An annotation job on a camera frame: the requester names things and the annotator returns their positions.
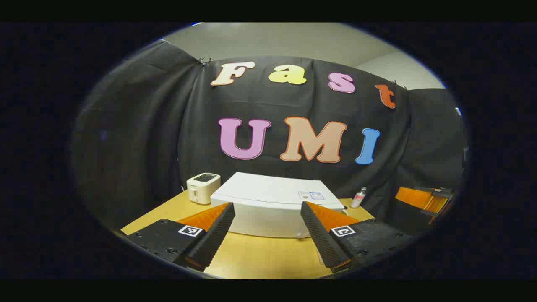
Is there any white toaster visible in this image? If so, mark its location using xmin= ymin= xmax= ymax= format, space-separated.
xmin=186 ymin=172 xmax=222 ymax=205

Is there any small clear bottle pink label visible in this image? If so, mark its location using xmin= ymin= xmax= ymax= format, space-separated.
xmin=350 ymin=187 xmax=367 ymax=209

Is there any white microwave oven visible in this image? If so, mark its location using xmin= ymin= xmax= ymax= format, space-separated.
xmin=210 ymin=172 xmax=347 ymax=239

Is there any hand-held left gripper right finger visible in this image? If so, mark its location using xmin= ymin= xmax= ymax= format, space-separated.
xmin=300 ymin=201 xmax=415 ymax=274

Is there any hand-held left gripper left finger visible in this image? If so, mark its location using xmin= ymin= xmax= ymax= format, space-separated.
xmin=125 ymin=202 xmax=236 ymax=272

